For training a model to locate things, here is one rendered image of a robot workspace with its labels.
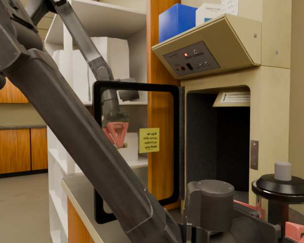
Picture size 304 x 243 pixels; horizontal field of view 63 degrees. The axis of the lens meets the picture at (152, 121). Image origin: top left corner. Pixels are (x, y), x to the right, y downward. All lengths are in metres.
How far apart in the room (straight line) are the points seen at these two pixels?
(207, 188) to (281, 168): 0.18
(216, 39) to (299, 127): 0.58
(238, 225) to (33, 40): 0.43
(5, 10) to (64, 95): 0.13
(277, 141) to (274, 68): 0.18
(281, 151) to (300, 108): 0.40
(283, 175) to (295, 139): 0.58
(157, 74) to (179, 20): 0.22
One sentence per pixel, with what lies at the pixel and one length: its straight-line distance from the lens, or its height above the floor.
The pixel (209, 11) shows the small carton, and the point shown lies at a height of 1.55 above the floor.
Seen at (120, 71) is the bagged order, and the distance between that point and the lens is 1.92.
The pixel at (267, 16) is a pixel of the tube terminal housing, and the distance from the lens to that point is 0.68.
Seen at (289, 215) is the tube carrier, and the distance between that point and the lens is 0.50.
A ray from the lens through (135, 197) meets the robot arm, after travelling 0.37.
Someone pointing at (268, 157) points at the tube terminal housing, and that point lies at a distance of 0.66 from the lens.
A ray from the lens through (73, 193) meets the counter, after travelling 1.18.
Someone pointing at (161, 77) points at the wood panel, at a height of 1.42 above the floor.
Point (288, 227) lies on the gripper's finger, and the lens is 0.47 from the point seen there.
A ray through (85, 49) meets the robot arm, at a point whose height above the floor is 1.52.
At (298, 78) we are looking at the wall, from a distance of 1.09.
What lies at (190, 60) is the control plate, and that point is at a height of 1.45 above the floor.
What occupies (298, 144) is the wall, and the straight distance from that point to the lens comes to 1.09.
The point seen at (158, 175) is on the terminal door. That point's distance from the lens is 0.82.
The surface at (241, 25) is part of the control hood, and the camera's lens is 0.60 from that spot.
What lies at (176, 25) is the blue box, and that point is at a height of 1.54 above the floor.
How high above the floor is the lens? 1.31
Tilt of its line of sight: 3 degrees down
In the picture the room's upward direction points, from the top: straight up
